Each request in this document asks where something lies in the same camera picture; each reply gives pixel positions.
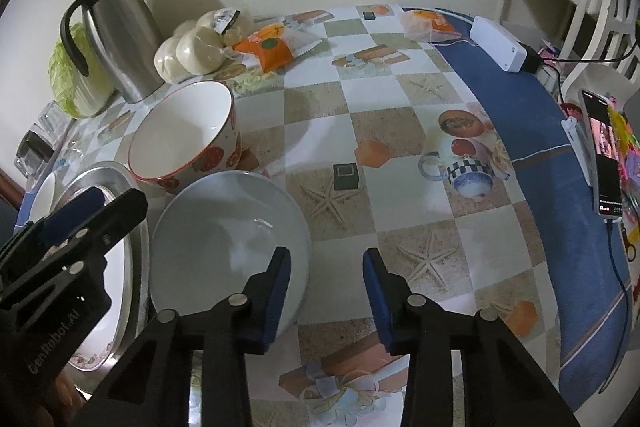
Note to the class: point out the round steel tray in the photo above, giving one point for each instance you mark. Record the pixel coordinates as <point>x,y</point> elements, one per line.
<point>136,282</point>

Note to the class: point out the white round bowl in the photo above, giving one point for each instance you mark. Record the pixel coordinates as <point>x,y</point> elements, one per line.
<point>220,237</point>

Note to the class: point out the napa cabbage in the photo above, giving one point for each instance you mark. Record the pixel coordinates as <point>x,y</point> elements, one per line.
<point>75,89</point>

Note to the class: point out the white square bowl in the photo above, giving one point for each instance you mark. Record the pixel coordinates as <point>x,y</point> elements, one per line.
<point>42,196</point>

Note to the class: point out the steel thermal carafe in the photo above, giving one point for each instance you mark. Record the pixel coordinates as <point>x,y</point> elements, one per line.
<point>120,42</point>

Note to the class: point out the smartphone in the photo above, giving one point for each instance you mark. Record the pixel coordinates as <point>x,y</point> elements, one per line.
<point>602,147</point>

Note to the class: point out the clear glass cup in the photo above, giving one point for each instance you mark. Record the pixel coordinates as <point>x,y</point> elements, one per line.
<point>52,117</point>

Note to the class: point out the floral round plate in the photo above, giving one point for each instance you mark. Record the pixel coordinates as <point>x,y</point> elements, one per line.
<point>114,292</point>

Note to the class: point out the black plug adapter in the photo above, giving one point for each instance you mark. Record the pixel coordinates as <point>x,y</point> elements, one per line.
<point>532,57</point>

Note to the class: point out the orange snack packet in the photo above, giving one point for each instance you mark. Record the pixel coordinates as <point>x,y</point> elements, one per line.
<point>270,47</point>
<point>430,24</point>

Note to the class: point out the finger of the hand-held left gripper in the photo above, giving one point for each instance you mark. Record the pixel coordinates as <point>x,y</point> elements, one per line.
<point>122,214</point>
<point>72,212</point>

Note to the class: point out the strawberry print bowl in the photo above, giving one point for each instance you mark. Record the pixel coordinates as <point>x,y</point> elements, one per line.
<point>180,132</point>

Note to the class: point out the colourful toy pile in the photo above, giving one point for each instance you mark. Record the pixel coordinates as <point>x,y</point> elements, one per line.
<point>631,167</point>

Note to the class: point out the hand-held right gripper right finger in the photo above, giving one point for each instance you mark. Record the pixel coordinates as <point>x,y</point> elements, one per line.
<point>377,297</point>

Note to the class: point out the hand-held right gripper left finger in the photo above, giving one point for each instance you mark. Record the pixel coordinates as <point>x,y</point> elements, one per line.
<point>277,292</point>

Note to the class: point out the dark cabinet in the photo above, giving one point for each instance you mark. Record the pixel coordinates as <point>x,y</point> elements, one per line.
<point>7,207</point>

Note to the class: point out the white power strip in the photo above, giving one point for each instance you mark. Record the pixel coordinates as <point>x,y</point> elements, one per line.
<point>495,39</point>

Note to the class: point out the white phone holder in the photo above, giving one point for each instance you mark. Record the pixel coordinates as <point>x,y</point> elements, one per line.
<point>577,147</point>

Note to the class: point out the clear glass tray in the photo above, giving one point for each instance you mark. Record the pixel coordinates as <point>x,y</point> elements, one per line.
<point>67,146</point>

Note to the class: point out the person's left hand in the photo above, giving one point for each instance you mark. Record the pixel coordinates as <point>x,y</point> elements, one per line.
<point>65,399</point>

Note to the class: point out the bag of steamed buns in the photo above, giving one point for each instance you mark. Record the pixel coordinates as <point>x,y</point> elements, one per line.
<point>195,52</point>

